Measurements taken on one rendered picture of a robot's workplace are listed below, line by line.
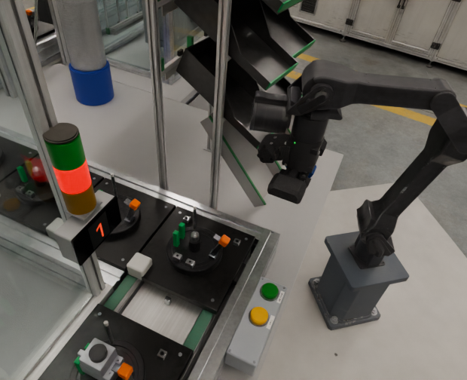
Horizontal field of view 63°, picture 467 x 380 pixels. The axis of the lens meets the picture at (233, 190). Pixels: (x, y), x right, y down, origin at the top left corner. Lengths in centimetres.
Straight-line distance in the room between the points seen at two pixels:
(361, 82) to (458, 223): 231
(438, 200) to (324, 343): 208
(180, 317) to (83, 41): 108
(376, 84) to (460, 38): 412
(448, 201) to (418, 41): 226
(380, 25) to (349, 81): 420
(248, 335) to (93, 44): 119
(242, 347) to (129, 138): 93
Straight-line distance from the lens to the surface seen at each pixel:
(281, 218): 123
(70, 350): 90
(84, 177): 65
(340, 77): 62
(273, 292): 93
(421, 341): 114
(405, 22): 475
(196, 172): 135
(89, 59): 164
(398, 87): 64
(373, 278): 92
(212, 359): 87
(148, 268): 95
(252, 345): 88
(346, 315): 103
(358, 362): 104
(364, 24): 484
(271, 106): 64
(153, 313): 96
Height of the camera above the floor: 176
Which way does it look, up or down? 44 degrees down
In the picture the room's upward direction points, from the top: 6 degrees clockwise
